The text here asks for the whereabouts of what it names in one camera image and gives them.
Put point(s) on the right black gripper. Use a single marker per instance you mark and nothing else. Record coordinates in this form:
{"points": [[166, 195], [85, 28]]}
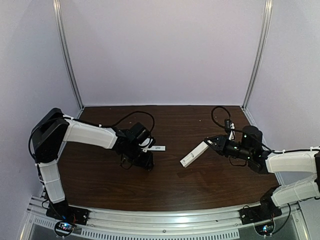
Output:
{"points": [[219, 142]]}

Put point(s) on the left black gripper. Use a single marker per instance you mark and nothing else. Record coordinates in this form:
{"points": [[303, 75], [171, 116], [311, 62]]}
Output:
{"points": [[144, 162]]}

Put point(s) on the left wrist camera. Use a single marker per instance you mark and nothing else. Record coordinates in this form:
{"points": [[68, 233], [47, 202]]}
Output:
{"points": [[147, 144]]}

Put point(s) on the white battery cover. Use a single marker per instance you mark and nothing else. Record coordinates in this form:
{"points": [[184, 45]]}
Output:
{"points": [[157, 148]]}

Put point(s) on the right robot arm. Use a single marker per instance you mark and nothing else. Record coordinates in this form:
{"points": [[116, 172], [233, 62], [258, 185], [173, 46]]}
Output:
{"points": [[265, 161]]}

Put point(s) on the white remote control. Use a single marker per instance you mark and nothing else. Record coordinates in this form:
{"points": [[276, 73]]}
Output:
{"points": [[194, 154]]}

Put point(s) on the aluminium frame post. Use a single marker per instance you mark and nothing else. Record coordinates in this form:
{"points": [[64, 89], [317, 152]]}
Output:
{"points": [[263, 37], [57, 9]]}

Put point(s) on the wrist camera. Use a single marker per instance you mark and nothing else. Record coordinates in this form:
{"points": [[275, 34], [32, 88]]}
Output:
{"points": [[230, 127], [147, 144]]}

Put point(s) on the left aluminium frame post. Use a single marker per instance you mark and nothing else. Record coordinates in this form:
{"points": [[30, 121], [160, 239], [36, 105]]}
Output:
{"points": [[57, 9]]}

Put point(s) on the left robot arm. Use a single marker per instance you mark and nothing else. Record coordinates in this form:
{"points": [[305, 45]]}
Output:
{"points": [[56, 128]]}

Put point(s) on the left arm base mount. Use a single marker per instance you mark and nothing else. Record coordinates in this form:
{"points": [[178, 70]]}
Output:
{"points": [[68, 217]]}

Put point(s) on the right aluminium frame post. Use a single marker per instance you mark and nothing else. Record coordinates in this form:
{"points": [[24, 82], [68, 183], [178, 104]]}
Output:
{"points": [[263, 37]]}

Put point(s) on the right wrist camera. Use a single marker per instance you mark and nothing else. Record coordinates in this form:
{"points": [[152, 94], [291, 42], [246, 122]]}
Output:
{"points": [[230, 127]]}

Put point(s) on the front aluminium rail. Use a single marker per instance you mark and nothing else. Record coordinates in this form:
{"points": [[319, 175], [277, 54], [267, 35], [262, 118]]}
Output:
{"points": [[209, 224]]}

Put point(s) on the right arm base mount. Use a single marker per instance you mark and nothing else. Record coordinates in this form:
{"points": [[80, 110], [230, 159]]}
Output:
{"points": [[262, 215]]}

